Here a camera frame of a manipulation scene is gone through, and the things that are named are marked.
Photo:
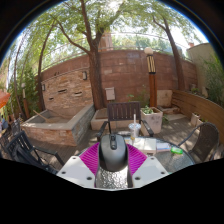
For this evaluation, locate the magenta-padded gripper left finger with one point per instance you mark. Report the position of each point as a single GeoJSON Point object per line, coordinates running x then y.
{"type": "Point", "coordinates": [75, 170]}

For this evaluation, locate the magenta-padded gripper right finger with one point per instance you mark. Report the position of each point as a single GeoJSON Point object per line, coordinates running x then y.
{"type": "Point", "coordinates": [150, 170]}

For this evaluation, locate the dark grey computer mouse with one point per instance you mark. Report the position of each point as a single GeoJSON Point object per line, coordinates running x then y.
{"type": "Point", "coordinates": [113, 151]}

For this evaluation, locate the large white book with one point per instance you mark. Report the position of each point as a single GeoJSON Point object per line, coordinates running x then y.
{"type": "Point", "coordinates": [145, 145]}

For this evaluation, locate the small white book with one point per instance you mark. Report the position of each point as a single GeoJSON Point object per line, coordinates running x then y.
{"type": "Point", "coordinates": [163, 146]}

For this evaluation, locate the small green bottle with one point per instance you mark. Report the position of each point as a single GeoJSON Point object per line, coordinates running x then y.
{"type": "Point", "coordinates": [177, 150]}

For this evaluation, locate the clear plastic cup with straw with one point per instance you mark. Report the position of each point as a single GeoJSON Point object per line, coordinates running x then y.
{"type": "Point", "coordinates": [134, 130]}

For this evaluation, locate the raised stone planter bed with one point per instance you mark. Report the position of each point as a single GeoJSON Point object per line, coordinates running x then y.
{"type": "Point", "coordinates": [53, 130]}

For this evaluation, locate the white planter box with plant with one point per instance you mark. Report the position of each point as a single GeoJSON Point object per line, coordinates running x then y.
{"type": "Point", "coordinates": [151, 120]}

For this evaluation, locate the beige stone bench block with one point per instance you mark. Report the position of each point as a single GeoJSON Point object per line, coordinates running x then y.
{"type": "Point", "coordinates": [99, 121]}

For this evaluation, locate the black slatted armchair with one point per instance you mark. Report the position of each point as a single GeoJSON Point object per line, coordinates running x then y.
{"type": "Point", "coordinates": [23, 150]}

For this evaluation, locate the dark wicker chair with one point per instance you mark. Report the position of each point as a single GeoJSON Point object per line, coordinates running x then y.
{"type": "Point", "coordinates": [205, 140]}

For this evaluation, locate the dark wooden slatted chair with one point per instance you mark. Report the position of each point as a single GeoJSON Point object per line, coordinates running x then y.
{"type": "Point", "coordinates": [123, 111]}

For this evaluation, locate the beige stone slab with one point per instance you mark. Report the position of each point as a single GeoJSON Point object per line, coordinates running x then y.
{"type": "Point", "coordinates": [164, 98]}

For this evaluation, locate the large tree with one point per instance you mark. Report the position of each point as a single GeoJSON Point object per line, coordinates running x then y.
{"type": "Point", "coordinates": [95, 73]}

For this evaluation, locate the slender tree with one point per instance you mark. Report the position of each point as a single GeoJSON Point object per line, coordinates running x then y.
{"type": "Point", "coordinates": [178, 63]}

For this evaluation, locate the beige wall box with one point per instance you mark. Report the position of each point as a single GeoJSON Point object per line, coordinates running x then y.
{"type": "Point", "coordinates": [110, 94]}

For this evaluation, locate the wooden garden lamp post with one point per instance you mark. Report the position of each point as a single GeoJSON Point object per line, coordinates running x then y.
{"type": "Point", "coordinates": [151, 76]}

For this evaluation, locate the dark wall lamp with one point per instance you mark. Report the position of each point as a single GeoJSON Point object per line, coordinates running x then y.
{"type": "Point", "coordinates": [84, 75]}

